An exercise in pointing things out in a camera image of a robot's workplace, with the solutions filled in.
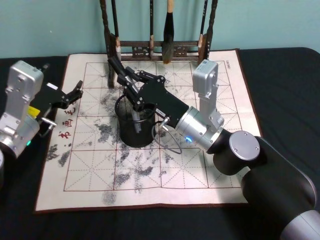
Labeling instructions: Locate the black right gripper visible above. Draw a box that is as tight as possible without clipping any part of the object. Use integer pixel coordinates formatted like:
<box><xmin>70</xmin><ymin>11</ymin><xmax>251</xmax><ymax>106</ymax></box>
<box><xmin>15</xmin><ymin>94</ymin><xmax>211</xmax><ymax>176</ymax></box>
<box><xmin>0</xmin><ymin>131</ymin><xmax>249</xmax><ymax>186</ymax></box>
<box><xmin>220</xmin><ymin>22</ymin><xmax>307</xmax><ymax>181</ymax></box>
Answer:
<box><xmin>116</xmin><ymin>66</ymin><xmax>190</xmax><ymax>128</ymax></box>

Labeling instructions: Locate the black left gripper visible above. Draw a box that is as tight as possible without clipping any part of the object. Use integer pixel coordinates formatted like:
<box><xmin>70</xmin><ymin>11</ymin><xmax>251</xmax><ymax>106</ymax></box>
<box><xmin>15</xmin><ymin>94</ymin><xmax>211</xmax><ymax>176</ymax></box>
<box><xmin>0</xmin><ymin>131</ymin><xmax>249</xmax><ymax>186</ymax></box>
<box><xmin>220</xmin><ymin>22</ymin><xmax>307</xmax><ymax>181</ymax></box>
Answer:
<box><xmin>29</xmin><ymin>79</ymin><xmax>85</xmax><ymax>121</ymax></box>

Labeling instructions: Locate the black calligraphy brush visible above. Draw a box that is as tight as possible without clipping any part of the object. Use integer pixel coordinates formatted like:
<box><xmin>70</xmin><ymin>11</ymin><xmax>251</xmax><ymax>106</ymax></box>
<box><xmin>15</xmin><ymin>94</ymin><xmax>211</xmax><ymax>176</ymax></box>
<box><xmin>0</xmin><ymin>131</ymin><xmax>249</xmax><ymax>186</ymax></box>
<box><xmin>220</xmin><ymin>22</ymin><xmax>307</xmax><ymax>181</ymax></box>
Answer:
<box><xmin>107</xmin><ymin>56</ymin><xmax>143</xmax><ymax>135</ymax></box>

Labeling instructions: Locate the black mesh pen cup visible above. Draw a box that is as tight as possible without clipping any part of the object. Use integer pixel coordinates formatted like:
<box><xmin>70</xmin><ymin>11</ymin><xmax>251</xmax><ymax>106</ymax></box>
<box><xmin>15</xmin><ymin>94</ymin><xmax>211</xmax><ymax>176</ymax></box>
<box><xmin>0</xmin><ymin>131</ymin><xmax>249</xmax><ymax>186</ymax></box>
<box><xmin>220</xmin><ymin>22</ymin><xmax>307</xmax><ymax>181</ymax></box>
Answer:
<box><xmin>114</xmin><ymin>93</ymin><xmax>157</xmax><ymax>149</ymax></box>

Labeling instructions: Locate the large black-haired hanging brush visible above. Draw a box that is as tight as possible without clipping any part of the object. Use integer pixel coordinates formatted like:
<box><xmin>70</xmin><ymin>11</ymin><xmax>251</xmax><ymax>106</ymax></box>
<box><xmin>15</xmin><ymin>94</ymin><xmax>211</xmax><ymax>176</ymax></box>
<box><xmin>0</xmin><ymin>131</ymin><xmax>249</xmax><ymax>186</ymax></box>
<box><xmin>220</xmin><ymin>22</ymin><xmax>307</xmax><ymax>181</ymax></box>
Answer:
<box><xmin>161</xmin><ymin>0</ymin><xmax>176</xmax><ymax>65</ymax></box>

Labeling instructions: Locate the dark wooden brush rack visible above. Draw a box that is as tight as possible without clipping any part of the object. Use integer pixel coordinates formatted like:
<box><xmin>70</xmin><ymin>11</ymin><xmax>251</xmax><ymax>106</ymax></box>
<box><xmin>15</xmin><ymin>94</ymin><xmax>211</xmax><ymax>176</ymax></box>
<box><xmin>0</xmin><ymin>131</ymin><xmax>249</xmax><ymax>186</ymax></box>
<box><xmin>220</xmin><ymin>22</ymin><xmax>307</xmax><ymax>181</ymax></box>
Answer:
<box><xmin>98</xmin><ymin>0</ymin><xmax>220</xmax><ymax>90</ymax></box>

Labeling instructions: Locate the cream calligraphy practice mat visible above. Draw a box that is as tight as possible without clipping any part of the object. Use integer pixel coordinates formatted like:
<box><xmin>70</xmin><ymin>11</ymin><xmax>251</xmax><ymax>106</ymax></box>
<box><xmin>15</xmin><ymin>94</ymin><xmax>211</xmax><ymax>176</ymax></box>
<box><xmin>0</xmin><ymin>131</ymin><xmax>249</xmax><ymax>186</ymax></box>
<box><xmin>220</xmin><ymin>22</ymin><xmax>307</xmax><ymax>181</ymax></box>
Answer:
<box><xmin>33</xmin><ymin>48</ymin><xmax>264</xmax><ymax>214</ymax></box>

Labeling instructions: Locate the black table cloth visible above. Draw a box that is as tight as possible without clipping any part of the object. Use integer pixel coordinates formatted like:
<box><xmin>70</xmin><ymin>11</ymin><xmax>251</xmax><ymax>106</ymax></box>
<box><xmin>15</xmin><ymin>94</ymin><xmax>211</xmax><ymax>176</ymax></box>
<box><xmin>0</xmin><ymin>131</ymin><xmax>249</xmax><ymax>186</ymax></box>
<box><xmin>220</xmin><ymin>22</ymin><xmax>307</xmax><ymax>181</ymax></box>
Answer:
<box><xmin>0</xmin><ymin>46</ymin><xmax>320</xmax><ymax>240</ymax></box>

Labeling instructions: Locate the thin black-handled hanging brush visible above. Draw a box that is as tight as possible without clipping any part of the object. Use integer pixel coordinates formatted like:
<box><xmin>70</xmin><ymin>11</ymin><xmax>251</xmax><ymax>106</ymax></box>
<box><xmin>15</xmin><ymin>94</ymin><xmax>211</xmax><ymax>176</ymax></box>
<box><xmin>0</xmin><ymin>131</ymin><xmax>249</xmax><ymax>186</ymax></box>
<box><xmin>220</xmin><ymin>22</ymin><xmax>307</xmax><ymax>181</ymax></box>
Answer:
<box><xmin>148</xmin><ymin>0</ymin><xmax>155</xmax><ymax>61</ymax></box>
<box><xmin>198</xmin><ymin>0</ymin><xmax>209</xmax><ymax>49</ymax></box>
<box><xmin>110</xmin><ymin>0</ymin><xmax>123</xmax><ymax>62</ymax></box>

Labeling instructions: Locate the right gripper thin cable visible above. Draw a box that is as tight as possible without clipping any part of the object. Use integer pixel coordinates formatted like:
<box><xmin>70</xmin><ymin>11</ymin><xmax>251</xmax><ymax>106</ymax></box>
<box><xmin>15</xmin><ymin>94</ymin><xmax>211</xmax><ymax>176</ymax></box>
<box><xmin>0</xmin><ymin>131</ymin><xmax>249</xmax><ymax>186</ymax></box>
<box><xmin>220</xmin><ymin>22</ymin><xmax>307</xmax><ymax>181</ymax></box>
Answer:
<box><xmin>151</xmin><ymin>116</ymin><xmax>183</xmax><ymax>155</ymax></box>

